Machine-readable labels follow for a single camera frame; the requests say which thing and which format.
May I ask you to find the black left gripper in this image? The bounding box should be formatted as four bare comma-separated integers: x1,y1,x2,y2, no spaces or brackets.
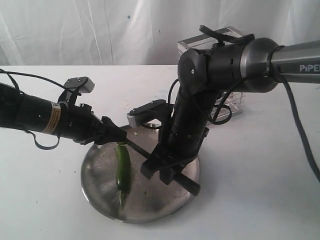
57,103,127,145

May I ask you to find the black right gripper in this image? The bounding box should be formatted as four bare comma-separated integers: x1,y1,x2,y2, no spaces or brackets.
140,94,210,186

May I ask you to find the black knife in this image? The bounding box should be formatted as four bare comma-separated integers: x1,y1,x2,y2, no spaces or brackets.
126,139,201,197

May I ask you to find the green cucumber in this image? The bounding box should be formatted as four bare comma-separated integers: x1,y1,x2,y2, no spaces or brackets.
114,144,132,209

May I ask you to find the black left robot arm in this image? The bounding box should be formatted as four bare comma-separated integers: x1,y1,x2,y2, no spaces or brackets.
0,83,127,145

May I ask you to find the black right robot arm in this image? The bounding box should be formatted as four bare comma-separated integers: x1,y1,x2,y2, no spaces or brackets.
140,25,320,194

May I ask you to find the round steel plate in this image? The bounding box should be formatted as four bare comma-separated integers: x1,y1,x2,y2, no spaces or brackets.
80,124,201,224

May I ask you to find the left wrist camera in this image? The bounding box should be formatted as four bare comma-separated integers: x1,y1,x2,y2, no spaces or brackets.
57,76,95,107

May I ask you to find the chrome wire utensil holder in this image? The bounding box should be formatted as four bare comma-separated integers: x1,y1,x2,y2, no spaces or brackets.
172,25,255,132

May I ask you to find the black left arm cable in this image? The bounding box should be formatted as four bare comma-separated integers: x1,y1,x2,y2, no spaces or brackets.
0,67,68,151

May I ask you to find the dark right arm cable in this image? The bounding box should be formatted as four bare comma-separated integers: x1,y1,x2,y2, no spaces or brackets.
272,64,320,183

